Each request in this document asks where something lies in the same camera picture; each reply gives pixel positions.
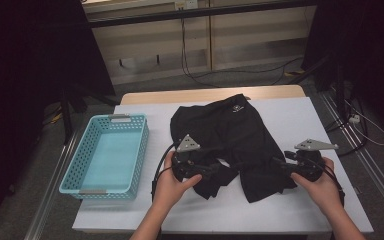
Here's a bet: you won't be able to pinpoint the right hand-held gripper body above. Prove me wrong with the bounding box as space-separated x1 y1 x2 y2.
283 138 341 183

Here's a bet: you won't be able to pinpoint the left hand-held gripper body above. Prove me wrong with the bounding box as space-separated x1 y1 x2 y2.
171 133 215 183

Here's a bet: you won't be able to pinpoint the black shorts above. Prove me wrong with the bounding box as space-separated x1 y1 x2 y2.
169 93 298 204

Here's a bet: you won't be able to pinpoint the light blue perforated plastic basket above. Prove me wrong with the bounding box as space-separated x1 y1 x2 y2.
58 113 150 201

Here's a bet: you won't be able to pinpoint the person's right hand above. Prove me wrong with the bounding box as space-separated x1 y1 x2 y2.
290 156 345 215

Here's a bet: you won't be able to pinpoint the person's left hand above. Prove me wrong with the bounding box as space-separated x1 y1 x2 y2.
152 150 204 215

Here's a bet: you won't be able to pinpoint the white table mat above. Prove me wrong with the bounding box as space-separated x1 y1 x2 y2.
71 96 375 235

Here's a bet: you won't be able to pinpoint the light wooden table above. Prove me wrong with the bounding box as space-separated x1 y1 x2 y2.
119 84 307 107

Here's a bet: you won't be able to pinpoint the black stand legs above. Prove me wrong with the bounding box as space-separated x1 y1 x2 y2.
59 84 121 145

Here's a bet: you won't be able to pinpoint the long wooden counter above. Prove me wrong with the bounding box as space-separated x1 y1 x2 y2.
81 0 318 86

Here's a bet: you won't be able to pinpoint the black curtain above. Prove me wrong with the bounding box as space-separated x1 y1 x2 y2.
301 0 384 135
0 0 116 228

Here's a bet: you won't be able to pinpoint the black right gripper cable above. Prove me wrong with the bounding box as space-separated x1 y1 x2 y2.
322 164 346 208

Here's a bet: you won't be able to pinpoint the white cable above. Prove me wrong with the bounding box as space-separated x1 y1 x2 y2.
344 99 384 147

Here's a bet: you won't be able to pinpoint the black camera stand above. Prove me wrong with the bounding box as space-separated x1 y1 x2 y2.
287 54 348 118

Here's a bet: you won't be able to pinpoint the black power cable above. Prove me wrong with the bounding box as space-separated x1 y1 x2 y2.
179 8 305 89

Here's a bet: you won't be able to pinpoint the white wall socket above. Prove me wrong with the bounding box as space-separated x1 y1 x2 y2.
174 0 200 11

